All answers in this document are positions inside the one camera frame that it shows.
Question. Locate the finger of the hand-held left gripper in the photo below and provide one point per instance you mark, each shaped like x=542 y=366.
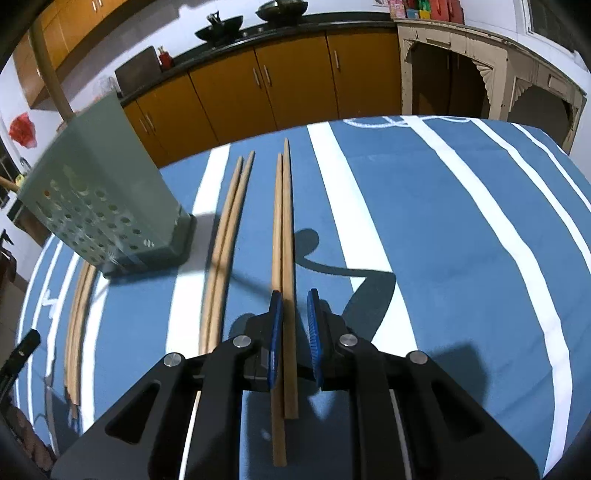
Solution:
x=23 y=353

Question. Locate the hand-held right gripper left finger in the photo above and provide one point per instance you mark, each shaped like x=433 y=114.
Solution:
x=275 y=323

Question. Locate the blue white striped tablecloth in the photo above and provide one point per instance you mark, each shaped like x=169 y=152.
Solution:
x=415 y=230

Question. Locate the black kitchen countertop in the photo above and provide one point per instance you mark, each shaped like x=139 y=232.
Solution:
x=207 y=50

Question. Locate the red bottle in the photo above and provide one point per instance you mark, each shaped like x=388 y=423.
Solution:
x=165 y=59

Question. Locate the black wok with utensils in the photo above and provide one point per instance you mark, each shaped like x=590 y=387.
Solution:
x=218 y=28

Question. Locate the orange base cabinets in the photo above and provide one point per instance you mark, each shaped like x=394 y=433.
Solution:
x=231 y=92

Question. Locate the black wok with lid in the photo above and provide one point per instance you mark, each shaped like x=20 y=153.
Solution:
x=281 y=10

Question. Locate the pink packet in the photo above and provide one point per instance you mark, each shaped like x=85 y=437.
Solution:
x=397 y=9

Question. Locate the brown cutting board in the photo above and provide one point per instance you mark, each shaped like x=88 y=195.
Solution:
x=138 y=71

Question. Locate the green perforated utensil holder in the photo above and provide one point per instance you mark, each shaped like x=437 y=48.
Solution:
x=101 y=184

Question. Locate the barred window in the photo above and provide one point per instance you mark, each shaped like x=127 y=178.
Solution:
x=558 y=21

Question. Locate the hanging red plastic bag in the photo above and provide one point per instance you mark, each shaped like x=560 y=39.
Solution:
x=23 y=131

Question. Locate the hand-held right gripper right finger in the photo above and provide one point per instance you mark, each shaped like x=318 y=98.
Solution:
x=314 y=332

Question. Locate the beige carved table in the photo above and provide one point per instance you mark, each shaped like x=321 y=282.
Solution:
x=498 y=46

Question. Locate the colourful boxes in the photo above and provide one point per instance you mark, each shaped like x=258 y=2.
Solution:
x=419 y=9

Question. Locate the orange wall cabinets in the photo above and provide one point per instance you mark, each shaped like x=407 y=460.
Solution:
x=69 y=23

